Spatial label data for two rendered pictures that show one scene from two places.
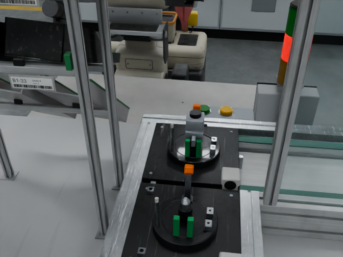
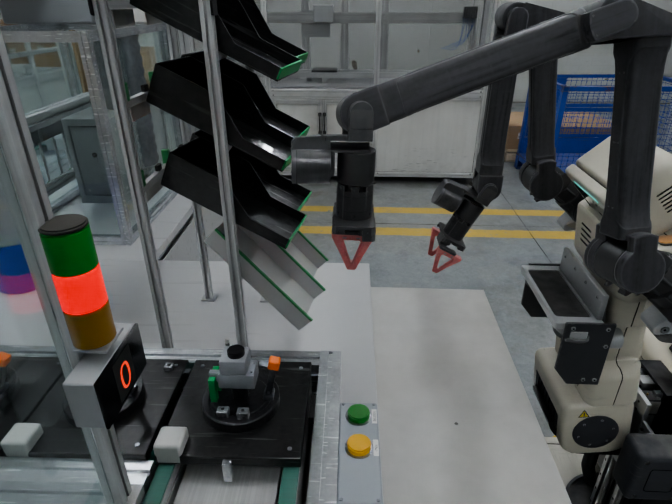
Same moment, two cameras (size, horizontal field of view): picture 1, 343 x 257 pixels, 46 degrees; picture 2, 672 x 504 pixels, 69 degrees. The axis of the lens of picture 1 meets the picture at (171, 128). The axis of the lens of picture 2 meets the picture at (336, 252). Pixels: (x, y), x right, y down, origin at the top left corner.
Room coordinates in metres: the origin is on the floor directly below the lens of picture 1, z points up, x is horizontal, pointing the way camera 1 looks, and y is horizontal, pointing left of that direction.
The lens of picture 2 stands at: (0.96, -0.75, 1.63)
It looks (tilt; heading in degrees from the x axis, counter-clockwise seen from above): 27 degrees down; 85
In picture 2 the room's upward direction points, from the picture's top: straight up
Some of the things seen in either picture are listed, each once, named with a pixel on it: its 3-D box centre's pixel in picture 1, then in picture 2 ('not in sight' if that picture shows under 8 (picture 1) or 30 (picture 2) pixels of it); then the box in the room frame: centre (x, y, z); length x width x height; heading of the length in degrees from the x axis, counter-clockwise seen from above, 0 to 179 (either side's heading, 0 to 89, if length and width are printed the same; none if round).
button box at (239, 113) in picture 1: (225, 120); (358, 459); (1.05, -0.17, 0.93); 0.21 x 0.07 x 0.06; 83
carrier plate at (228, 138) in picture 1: (193, 153); (242, 406); (0.84, -0.06, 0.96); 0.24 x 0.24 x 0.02; 83
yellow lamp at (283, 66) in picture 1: (292, 70); (90, 321); (0.70, -0.23, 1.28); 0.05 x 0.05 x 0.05
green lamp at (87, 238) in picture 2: (301, 20); (69, 247); (0.70, -0.23, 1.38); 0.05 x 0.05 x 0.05
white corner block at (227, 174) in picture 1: (230, 179); (171, 444); (0.73, -0.14, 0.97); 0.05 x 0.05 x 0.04; 83
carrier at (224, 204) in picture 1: (185, 211); (99, 382); (0.59, -0.03, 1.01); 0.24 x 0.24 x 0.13; 83
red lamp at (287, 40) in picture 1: (296, 46); (80, 285); (0.70, -0.23, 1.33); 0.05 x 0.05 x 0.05
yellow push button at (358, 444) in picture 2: (226, 111); (359, 446); (1.05, -0.17, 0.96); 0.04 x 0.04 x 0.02
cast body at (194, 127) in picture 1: (194, 126); (231, 365); (0.83, -0.06, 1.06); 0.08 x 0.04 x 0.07; 173
